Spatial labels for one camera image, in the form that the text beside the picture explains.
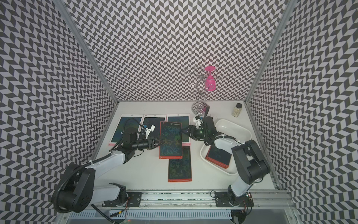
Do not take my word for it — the pink writing tablet colourful screen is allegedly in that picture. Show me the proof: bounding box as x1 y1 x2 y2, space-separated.
109 114 144 147

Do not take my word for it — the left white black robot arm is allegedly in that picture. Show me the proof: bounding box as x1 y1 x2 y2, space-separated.
51 125 166 213

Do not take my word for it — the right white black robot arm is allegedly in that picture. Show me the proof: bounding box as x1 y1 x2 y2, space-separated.
182 106 270 208

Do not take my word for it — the red writing tablet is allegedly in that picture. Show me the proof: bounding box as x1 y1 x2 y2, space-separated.
159 121 183 159
168 146 192 183
205 144 232 169

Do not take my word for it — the small glass jar black lid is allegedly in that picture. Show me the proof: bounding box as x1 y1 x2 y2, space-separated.
232 103 242 118

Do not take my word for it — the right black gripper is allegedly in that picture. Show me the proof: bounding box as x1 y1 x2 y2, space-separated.
181 125 208 140

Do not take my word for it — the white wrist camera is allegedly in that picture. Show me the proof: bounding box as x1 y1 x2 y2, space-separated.
142 125 155 139
193 115 203 129

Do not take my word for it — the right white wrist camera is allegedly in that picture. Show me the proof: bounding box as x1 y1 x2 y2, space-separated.
193 115 203 129

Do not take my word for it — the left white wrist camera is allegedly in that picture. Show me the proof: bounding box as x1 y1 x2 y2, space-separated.
142 125 155 139

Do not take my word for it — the white plastic storage tray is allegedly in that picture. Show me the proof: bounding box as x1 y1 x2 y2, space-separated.
200 119 252 176

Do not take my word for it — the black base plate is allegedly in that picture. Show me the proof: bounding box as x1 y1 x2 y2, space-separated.
102 191 143 208
214 191 254 208

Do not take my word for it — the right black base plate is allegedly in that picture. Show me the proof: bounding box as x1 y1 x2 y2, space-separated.
214 191 254 208

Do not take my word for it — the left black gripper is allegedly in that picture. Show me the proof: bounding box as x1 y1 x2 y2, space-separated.
132 136 165 151

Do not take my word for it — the aluminium front rail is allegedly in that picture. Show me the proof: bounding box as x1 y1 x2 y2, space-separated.
60 190 297 211

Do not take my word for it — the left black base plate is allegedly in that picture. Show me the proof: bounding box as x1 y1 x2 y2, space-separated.
102 191 143 208

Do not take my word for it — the pink plastic goblet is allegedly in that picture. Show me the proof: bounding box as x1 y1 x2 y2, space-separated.
205 66 216 91

